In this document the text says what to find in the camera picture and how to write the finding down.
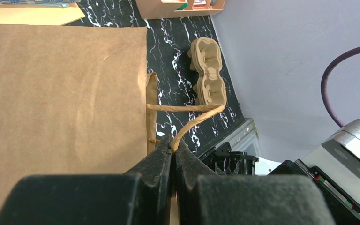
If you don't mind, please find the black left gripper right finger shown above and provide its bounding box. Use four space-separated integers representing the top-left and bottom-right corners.
175 148 332 225

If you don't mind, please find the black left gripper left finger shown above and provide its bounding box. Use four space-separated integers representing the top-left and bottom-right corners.
0 140 172 225

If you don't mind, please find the brown paper bag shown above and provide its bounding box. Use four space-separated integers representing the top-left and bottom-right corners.
0 23 227 181

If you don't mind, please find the cardboard cup carrier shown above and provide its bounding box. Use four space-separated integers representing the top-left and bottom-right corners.
187 37 227 105

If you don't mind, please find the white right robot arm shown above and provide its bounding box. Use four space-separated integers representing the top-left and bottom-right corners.
271 119 360 225

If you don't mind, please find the orange file organizer rack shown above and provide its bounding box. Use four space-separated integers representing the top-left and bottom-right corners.
135 0 226 20

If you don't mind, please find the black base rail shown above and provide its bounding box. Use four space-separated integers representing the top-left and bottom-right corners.
195 118 262 175

